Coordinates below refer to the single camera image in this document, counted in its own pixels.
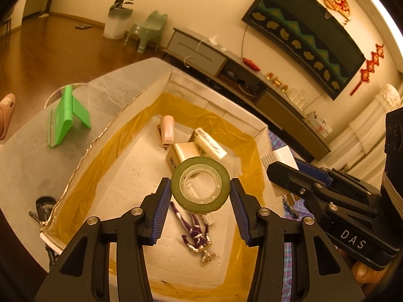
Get clear glass cups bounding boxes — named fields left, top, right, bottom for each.
left=288, top=88, right=308, bottom=111

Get plaid cloth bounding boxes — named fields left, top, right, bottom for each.
left=267, top=130, right=315, bottom=302

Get white tray with small things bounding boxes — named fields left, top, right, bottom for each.
left=307, top=111, right=333, bottom=138

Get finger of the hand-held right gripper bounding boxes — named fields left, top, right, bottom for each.
left=266, top=161, right=379, bottom=217
left=294, top=159, right=382, bottom=207

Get green tape roll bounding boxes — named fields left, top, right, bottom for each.
left=171, top=155, right=231, bottom=213

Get white cardboard box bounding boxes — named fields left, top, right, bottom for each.
left=39, top=71, right=269, bottom=302

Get gold bottles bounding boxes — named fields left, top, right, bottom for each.
left=266, top=72, right=289, bottom=93

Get green plastic chair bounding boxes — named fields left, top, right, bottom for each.
left=124, top=10, right=168, bottom=53

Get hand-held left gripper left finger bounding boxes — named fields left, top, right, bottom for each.
left=35, top=178, right=172, bottom=302

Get green phone stand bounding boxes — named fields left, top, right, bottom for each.
left=48, top=85, right=92, bottom=148

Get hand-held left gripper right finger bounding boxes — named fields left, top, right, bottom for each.
left=229, top=178, right=366, bottom=302

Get white bin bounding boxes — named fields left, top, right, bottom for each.
left=104, top=7, right=135, bottom=40

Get red dish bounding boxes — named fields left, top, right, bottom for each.
left=242, top=57, right=261, bottom=72

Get purple silver action figure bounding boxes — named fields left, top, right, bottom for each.
left=170, top=200, right=217, bottom=267

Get air conditioner with lace cover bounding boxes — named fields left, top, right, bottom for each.
left=330, top=84, right=402, bottom=165

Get red gold fan decoration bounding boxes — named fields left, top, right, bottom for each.
left=308, top=0, right=352, bottom=23

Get double red knot wall hanging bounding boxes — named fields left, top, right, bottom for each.
left=349, top=44, right=385, bottom=97

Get white printed box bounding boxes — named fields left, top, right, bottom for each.
left=188, top=127, right=228, bottom=161

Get person's right hand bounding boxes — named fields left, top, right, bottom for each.
left=338, top=247, right=390, bottom=290

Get pink slipper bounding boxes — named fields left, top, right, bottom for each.
left=0, top=93, right=16, bottom=141

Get grey television cabinet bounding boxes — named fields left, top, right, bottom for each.
left=162, top=27, right=331, bottom=162

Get white charger plug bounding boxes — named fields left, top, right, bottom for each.
left=261, top=145, right=300, bottom=197

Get white hanging cable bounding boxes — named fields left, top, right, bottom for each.
left=184, top=39, right=210, bottom=68

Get pink stapler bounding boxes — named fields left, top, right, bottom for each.
left=156, top=115, right=175, bottom=148

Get black cable bundle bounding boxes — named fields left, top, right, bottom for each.
left=28, top=196, right=64, bottom=262

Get television with patterned cover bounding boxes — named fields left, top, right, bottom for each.
left=241, top=0, right=366, bottom=101

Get beige staples box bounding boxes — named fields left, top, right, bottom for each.
left=165, top=142, right=204, bottom=172

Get potted plant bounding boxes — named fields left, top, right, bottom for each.
left=109, top=0, right=135, bottom=10

